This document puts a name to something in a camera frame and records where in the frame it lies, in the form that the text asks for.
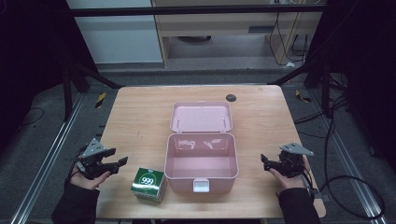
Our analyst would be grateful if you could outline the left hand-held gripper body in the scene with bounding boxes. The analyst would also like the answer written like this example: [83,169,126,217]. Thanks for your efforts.
[77,138,110,181]

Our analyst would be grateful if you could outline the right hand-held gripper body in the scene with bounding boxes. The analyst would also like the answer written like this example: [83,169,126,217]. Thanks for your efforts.
[270,142,315,179]

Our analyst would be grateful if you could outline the person's right hand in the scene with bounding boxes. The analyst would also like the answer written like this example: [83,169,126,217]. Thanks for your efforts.
[268,155,313,191]

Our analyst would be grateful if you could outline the person's left hand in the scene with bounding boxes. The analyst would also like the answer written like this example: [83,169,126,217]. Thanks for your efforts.
[69,163,112,191]

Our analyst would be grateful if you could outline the green and white carton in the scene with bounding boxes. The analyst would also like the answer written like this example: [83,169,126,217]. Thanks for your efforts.
[130,167,169,204]

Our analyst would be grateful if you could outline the yellow black striped tape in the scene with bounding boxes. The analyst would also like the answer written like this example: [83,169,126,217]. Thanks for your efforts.
[94,91,107,109]
[294,89,313,104]

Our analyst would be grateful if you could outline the pink plastic storage box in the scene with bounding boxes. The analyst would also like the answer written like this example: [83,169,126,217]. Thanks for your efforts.
[163,101,240,195]

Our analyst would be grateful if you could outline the dark curtain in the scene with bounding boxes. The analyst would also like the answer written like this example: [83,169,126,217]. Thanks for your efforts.
[306,0,396,172]
[0,0,98,150]

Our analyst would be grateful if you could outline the white cabinet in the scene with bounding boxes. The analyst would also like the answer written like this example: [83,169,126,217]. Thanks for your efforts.
[65,0,164,65]

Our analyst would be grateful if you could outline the light wooden desk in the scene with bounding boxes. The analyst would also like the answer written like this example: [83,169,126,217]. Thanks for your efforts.
[150,0,325,69]

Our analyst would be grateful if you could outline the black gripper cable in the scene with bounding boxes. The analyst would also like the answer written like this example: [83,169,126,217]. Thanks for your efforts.
[299,170,323,201]

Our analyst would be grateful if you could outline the aluminium floor rail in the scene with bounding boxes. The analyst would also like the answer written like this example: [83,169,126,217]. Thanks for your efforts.
[9,92,86,224]
[307,88,389,224]

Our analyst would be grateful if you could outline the black floor cables bundle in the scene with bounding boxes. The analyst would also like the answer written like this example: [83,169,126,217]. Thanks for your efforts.
[293,94,349,140]

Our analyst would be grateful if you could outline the black upright frame post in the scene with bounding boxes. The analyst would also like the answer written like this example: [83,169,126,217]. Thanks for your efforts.
[61,63,75,123]
[320,61,333,119]

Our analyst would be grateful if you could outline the thin black floor cable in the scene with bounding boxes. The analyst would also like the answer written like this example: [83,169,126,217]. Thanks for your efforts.
[18,106,45,128]

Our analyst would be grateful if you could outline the black looped floor cable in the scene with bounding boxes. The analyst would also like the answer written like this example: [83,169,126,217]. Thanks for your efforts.
[319,92,386,220]

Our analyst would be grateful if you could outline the black diagonal frame strut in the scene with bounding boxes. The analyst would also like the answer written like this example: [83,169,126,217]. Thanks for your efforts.
[70,59,126,91]
[268,58,325,87]

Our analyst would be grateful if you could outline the black hanging desk cables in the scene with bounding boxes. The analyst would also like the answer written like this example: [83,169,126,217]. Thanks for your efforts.
[268,11,313,67]

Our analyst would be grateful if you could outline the black horizontal frame bar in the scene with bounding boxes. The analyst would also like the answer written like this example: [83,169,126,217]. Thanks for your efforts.
[68,4,329,18]

